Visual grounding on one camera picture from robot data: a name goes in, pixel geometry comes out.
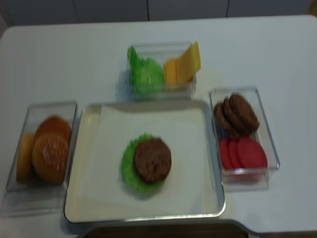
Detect brown meat patty picked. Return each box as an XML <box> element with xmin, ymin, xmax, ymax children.
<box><xmin>133</xmin><ymin>137</ymin><xmax>172</xmax><ymax>184</ymax></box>

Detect green lettuce leaves in container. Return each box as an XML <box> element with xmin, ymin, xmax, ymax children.
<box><xmin>127</xmin><ymin>47</ymin><xmax>164</xmax><ymax>94</ymax></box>

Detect clear lettuce cheese container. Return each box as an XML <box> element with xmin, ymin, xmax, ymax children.
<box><xmin>124</xmin><ymin>41</ymin><xmax>200</xmax><ymax>100</ymax></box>

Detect stacked yellow cheese slices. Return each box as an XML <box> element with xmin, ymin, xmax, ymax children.
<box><xmin>163</xmin><ymin>58</ymin><xmax>194</xmax><ymax>90</ymax></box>

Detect green lettuce leaf on tray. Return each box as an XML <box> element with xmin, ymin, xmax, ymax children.
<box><xmin>121</xmin><ymin>133</ymin><xmax>166</xmax><ymax>194</ymax></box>

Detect leaning yellow cheese slice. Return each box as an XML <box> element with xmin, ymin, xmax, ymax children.
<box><xmin>176</xmin><ymin>41</ymin><xmax>201</xmax><ymax>83</ymax></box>

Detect silver metal tray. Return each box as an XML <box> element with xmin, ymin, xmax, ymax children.
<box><xmin>64</xmin><ymin>100</ymin><xmax>225</xmax><ymax>223</ymax></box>

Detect red tomato slice back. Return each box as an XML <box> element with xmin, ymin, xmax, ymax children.
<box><xmin>219</xmin><ymin>138</ymin><xmax>233</xmax><ymax>170</ymax></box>

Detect red tomato slice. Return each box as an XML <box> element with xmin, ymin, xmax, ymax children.
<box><xmin>237</xmin><ymin>137</ymin><xmax>267</xmax><ymax>169</ymax></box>
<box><xmin>219</xmin><ymin>138</ymin><xmax>233</xmax><ymax>170</ymax></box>
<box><xmin>228</xmin><ymin>140</ymin><xmax>244</xmax><ymax>169</ymax></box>

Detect white parchment paper sheet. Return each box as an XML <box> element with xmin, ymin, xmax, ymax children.
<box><xmin>79</xmin><ymin>103</ymin><xmax>217</xmax><ymax>217</ymax></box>

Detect brown meat patty middle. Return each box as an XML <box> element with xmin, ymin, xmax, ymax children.
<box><xmin>223</xmin><ymin>97</ymin><xmax>251</xmax><ymax>135</ymax></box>

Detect brown meat patty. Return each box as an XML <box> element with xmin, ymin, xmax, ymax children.
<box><xmin>223</xmin><ymin>97</ymin><xmax>251</xmax><ymax>135</ymax></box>
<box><xmin>213</xmin><ymin>103</ymin><xmax>241</xmax><ymax>137</ymax></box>
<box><xmin>229</xmin><ymin>94</ymin><xmax>260</xmax><ymax>131</ymax></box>

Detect brown meat patty back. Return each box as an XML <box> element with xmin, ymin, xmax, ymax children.
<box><xmin>213</xmin><ymin>103</ymin><xmax>241</xmax><ymax>137</ymax></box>

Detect red tomato slice middle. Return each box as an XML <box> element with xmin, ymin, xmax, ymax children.
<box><xmin>228</xmin><ymin>140</ymin><xmax>244</xmax><ymax>169</ymax></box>

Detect brown meat patty front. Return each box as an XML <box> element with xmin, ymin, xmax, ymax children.
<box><xmin>229</xmin><ymin>94</ymin><xmax>260</xmax><ymax>131</ymax></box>

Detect clear patty tomato container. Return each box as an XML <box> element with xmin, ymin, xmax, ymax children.
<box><xmin>209</xmin><ymin>87</ymin><xmax>280</xmax><ymax>190</ymax></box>

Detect red tomato slice front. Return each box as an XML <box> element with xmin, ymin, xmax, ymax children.
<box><xmin>237</xmin><ymin>137</ymin><xmax>267</xmax><ymax>169</ymax></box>

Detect plain brown bun half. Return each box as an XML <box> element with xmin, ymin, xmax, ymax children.
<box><xmin>34</xmin><ymin>115</ymin><xmax>72</xmax><ymax>142</ymax></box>

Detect sesame top bun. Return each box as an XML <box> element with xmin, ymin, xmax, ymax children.
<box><xmin>32</xmin><ymin>133</ymin><xmax>69</xmax><ymax>184</ymax></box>

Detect clear bun container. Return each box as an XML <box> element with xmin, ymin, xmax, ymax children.
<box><xmin>5</xmin><ymin>100</ymin><xmax>78</xmax><ymax>193</ymax></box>

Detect upright bun half left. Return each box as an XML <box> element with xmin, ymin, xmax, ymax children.
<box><xmin>16</xmin><ymin>132</ymin><xmax>34</xmax><ymax>184</ymax></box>

